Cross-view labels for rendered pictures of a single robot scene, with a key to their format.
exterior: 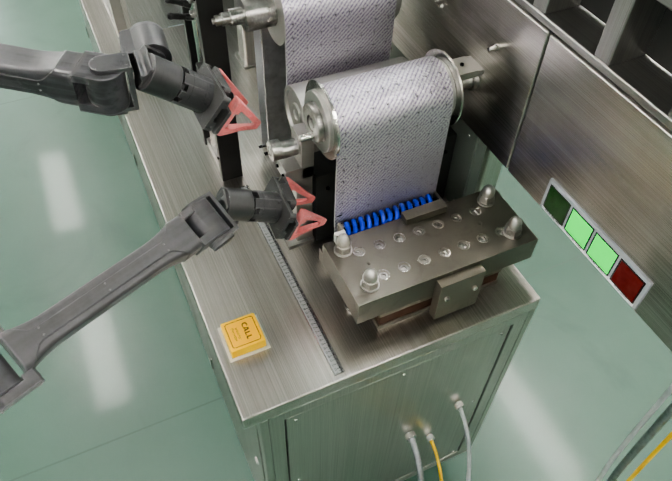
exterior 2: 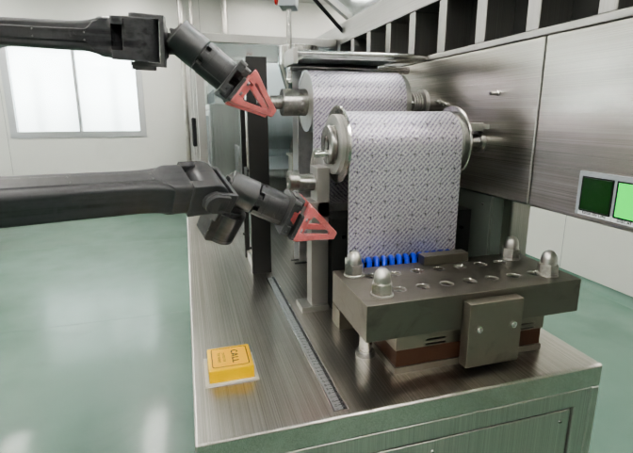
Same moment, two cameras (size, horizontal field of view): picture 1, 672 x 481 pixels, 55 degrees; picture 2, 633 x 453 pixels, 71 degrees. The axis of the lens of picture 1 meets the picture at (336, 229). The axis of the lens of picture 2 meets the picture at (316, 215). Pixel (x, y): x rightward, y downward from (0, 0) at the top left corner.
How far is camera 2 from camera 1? 0.70 m
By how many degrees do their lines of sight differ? 37
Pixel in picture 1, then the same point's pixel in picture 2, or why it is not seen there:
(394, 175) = (409, 213)
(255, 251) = (267, 312)
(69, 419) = not seen: outside the picture
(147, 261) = (125, 178)
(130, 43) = not seen: hidden behind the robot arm
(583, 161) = (616, 121)
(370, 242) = not seen: hidden behind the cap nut
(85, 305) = (31, 184)
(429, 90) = (438, 121)
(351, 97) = (364, 114)
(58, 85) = (99, 30)
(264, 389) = (237, 416)
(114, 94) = (142, 37)
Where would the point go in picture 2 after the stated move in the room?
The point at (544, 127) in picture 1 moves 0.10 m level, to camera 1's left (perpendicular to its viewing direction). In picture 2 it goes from (560, 124) to (497, 124)
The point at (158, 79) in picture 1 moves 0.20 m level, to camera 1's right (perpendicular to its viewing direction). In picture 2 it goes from (185, 31) to (306, 26)
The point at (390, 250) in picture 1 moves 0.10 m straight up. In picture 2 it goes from (407, 277) to (410, 221)
